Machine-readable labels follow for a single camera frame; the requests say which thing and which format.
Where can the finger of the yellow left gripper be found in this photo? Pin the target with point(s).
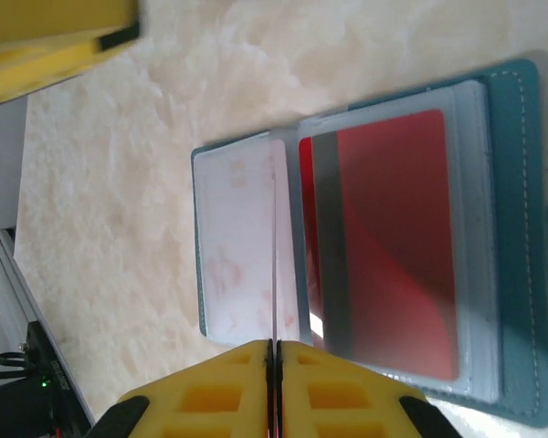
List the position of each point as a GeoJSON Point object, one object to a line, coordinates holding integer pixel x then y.
{"type": "Point", "coordinates": [36, 55]}

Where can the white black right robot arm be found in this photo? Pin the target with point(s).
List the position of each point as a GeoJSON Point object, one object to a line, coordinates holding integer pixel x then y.
{"type": "Point", "coordinates": [23, 406]}

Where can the aluminium mounting rail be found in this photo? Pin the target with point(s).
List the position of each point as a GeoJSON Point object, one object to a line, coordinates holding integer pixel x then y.
{"type": "Point", "coordinates": [23, 292]}

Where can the plain white card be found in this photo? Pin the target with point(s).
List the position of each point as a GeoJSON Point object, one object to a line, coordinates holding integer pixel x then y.
{"type": "Point", "coordinates": [284, 228]}

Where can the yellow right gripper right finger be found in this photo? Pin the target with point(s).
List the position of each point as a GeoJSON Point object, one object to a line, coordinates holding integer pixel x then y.
{"type": "Point", "coordinates": [347, 401]}

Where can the white card with pink print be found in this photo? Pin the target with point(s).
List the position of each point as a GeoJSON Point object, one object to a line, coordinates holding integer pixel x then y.
{"type": "Point", "coordinates": [233, 228]}

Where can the red card with grey stripe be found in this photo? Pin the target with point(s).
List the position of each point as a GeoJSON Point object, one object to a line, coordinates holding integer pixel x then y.
{"type": "Point", "coordinates": [393, 228]}

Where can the blue leather card holder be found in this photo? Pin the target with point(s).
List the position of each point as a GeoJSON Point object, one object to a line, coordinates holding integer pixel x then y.
{"type": "Point", "coordinates": [516, 228]}

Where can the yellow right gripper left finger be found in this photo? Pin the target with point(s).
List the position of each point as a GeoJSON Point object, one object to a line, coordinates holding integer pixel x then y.
{"type": "Point", "coordinates": [201, 401]}

